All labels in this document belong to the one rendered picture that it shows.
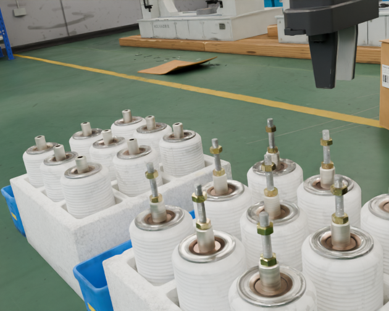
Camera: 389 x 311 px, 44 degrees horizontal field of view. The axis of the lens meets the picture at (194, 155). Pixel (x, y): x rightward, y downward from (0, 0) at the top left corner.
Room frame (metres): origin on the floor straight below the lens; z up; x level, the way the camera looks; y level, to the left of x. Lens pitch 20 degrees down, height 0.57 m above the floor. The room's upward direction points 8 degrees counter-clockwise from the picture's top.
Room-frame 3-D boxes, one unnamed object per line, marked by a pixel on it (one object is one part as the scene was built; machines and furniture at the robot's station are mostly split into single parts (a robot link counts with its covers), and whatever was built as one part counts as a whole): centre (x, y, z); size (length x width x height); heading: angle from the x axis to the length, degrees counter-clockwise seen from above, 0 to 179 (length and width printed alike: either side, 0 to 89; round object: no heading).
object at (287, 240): (0.60, -0.10, 0.16); 0.10 x 0.10 x 0.18
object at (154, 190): (0.64, 0.06, 0.30); 0.01 x 0.01 x 0.08
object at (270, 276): (0.44, -0.06, 0.26); 0.02 x 0.02 x 0.03
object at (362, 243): (0.50, -0.16, 0.25); 0.08 x 0.08 x 0.01
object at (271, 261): (0.44, -0.06, 0.29); 0.02 x 0.02 x 0.01; 79
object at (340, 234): (0.50, -0.16, 0.26); 0.02 x 0.02 x 0.03
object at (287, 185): (0.76, -0.13, 0.16); 0.10 x 0.10 x 0.18
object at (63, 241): (1.05, 0.19, 0.09); 0.39 x 0.39 x 0.18; 34
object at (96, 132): (1.15, 0.26, 0.25); 0.08 x 0.08 x 0.01
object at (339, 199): (0.50, -0.16, 0.30); 0.01 x 0.01 x 0.08
